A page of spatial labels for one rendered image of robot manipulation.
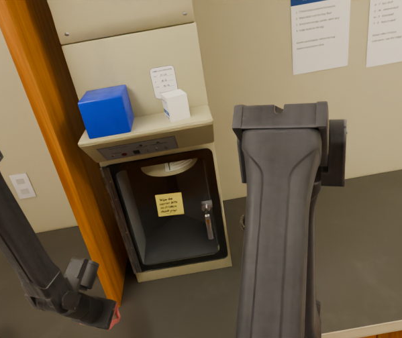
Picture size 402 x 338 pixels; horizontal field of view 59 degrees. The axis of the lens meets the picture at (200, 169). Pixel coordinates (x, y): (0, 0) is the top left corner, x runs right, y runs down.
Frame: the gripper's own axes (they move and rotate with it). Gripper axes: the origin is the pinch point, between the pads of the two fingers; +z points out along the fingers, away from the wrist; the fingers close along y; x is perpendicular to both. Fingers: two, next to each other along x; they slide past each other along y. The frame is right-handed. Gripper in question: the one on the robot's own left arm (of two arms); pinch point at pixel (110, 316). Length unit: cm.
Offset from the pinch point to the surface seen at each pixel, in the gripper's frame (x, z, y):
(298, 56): -99, 7, -41
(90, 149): -33.3, -29.9, 0.7
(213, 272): -20.8, 25.1, -17.8
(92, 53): -53, -42, 0
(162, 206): -31.5, -2.1, -7.5
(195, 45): -60, -36, -22
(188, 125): -41, -29, -22
